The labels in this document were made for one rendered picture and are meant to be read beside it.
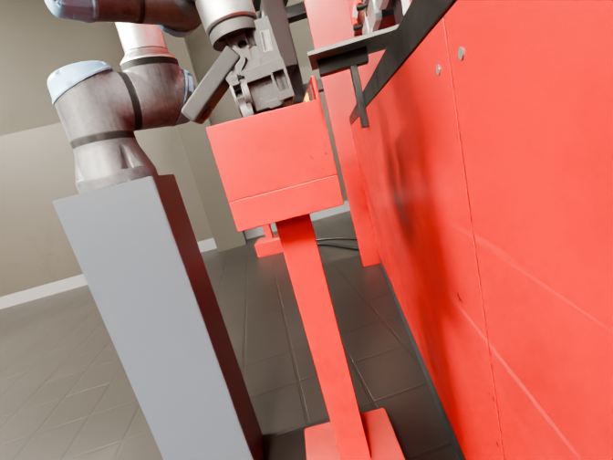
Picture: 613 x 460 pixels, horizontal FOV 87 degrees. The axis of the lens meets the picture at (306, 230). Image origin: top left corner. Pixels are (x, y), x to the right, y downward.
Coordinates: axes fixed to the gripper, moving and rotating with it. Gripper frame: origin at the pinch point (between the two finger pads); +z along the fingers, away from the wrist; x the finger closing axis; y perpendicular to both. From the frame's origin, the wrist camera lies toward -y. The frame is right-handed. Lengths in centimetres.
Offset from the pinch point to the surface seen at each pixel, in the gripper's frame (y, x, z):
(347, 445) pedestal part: -4, 2, 56
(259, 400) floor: -32, 44, 71
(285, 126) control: 4.5, -4.9, -5.0
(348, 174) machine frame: 35, 136, 19
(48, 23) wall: -159, 294, -185
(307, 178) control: 5.1, -4.9, 2.6
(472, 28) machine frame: 19.0, -25.8, -5.3
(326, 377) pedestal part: -3.3, 2.1, 39.3
